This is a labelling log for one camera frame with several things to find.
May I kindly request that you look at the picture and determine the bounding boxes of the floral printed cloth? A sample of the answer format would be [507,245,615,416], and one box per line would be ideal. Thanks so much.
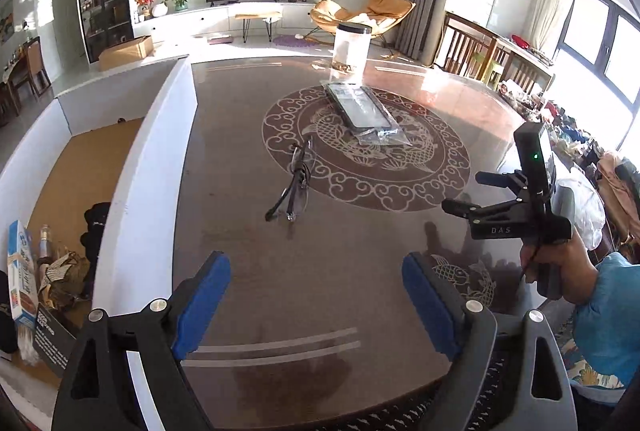
[560,321,631,392]

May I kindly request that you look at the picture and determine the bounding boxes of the eyeglasses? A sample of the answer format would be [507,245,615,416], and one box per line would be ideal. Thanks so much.
[264,136,315,224]

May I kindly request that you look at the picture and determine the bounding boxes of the brown garment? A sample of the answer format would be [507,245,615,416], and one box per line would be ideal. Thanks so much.
[597,151,640,242]

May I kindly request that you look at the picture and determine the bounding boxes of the dark item in clear packet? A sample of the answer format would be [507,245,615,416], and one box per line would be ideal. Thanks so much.
[320,80,416,148]

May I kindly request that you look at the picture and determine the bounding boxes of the white storage box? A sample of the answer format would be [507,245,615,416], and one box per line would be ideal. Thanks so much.
[0,53,196,431]

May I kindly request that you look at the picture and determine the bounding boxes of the white television cabinet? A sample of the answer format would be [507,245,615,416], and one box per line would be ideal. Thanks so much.
[132,1,321,42]

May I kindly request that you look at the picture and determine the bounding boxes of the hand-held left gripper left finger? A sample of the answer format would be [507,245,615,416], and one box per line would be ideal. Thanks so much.
[51,251,232,431]

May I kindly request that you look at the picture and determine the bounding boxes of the cardboard box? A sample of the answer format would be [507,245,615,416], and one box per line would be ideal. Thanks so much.
[97,35,155,72]

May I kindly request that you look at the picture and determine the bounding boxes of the wooden dining chair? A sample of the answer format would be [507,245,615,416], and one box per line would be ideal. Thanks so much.
[7,36,53,116]

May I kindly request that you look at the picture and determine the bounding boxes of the orange lounge chair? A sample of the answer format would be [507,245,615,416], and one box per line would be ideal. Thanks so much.
[309,0,417,46]

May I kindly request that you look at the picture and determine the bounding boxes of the small black velvet scrunchie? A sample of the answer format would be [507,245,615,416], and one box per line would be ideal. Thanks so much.
[80,202,112,262]

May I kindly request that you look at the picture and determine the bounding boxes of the small clear plastic packet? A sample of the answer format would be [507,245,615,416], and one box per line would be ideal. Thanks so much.
[15,321,46,364]

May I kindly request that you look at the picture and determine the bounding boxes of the clear plastic jar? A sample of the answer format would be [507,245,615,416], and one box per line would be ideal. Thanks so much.
[330,23,373,76]

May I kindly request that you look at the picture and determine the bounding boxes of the white plastic bag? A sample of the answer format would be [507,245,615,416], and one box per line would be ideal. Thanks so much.
[555,178,606,252]

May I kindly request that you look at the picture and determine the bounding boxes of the brown patterned glass desktop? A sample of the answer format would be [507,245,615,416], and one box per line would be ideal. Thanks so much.
[95,56,576,431]

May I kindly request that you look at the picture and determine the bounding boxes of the wooden slatted bench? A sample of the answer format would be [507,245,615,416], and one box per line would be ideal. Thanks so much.
[432,11,556,94]

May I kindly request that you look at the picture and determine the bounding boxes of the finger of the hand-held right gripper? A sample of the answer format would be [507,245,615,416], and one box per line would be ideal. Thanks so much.
[475,170,526,192]
[441,197,501,221]

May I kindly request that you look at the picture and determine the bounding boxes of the large window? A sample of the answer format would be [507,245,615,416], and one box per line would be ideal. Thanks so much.
[552,0,640,152]

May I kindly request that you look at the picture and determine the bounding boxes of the black printed carton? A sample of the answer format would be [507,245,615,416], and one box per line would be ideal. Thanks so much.
[32,303,81,377]

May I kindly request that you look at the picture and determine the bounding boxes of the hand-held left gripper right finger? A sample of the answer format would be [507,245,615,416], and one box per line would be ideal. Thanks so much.
[401,252,581,431]

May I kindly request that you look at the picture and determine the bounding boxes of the wall picture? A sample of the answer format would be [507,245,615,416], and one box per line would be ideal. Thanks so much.
[0,0,15,42]

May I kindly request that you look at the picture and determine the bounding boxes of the person's right hand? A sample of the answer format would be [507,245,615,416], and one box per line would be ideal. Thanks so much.
[520,228,598,304]

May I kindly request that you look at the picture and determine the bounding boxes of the blue and white carton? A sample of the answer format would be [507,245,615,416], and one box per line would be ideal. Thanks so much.
[7,219,40,329]

